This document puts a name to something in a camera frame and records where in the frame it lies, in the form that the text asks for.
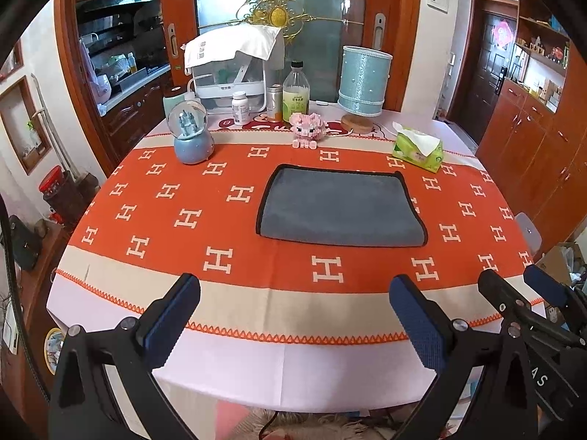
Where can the white countertop appliance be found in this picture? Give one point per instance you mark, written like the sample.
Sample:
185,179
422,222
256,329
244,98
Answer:
229,85

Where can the kitchen counter with cabinets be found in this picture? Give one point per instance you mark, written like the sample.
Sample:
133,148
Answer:
130,96

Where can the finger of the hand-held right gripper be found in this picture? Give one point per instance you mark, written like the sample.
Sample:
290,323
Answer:
497,291
545,280

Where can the wooden wall cabinet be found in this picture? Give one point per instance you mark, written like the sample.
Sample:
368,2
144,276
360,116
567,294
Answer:
545,114

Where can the pink brick pig toy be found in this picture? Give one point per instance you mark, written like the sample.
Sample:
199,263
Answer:
307,129

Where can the beige fringed rug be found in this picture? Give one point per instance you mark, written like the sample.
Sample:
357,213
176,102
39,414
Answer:
302,426

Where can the clear bottle with black cap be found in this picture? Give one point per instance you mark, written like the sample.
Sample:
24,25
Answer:
296,96

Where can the black bag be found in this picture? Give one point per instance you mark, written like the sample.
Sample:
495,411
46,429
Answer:
23,243

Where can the jar with red lid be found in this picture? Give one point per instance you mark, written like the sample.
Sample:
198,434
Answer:
57,188

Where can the white cloth cover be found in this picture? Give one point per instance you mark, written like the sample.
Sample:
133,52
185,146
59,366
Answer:
238,46

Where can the yellow liquid bottle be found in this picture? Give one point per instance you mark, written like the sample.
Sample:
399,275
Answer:
132,64

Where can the dark wooden door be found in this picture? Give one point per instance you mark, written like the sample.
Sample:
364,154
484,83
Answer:
486,64

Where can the white pill bottle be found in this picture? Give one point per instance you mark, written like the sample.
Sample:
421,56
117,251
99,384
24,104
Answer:
240,109

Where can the grey towel with black edge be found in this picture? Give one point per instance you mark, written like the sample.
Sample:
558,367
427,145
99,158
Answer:
339,206

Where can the green tissue pack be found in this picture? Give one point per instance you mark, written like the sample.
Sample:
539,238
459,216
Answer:
415,149

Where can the grey chair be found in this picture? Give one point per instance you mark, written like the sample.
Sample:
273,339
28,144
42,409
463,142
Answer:
527,233

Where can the light blue table lamp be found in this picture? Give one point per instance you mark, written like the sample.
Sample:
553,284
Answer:
364,85

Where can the wooden framed wall niche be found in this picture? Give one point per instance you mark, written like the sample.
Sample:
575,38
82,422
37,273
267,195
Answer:
25,123

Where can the cardboard box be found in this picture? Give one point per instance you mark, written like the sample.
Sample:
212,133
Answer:
557,259

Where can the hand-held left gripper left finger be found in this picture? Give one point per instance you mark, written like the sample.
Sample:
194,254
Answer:
172,318

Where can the glass door with gold ornament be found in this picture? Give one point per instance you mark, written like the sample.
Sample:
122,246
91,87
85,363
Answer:
302,9

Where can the orange and green canister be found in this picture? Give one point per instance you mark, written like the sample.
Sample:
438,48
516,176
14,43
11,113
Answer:
274,103

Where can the orange patterned tablecloth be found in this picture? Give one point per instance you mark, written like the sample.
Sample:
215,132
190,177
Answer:
137,201

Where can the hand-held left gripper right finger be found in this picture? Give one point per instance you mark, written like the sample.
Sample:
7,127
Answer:
417,325

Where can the blue snow globe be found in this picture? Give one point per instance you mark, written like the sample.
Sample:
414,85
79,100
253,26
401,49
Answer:
190,135

